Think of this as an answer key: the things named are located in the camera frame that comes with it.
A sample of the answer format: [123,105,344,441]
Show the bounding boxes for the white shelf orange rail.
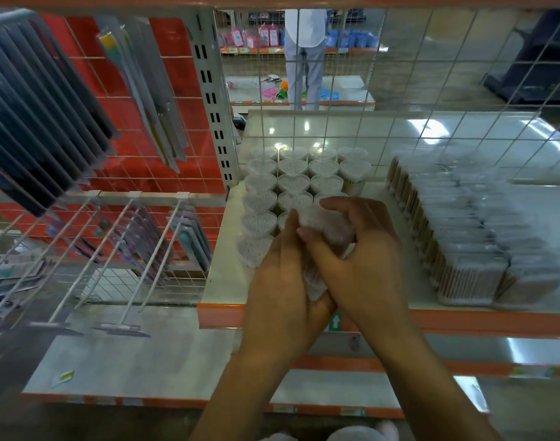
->
[197,181,560,341]

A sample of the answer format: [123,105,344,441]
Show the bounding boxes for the white wire basket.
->
[0,190,228,338]

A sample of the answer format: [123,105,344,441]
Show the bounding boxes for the row of pink blue packets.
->
[218,24,380,50]

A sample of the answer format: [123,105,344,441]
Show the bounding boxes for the person's right hand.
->
[297,197,413,339]

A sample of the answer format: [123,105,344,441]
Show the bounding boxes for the pile of toothbrush packs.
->
[0,204,212,308]

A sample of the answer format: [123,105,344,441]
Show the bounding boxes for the person's white garment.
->
[261,420,400,441]

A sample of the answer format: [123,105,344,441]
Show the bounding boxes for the white slotted shelf post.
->
[178,9,242,189]

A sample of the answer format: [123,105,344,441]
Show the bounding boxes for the narrow green price label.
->
[509,364,556,380]

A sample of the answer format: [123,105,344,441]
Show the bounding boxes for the hanging dark packaged items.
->
[13,15,120,154]
[94,15,189,175]

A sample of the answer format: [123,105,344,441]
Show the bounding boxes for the distant white orange shelf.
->
[215,9,382,108]

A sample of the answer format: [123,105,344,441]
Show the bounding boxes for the person's right forearm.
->
[367,316,503,441]

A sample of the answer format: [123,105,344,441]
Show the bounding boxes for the white shelf board orange rim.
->
[22,305,244,407]
[0,0,560,10]
[270,369,490,418]
[289,337,560,380]

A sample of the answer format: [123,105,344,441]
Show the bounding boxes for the small green white tag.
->
[50,369,75,389]

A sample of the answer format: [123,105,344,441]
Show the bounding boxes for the person's left hand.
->
[238,222,339,364]

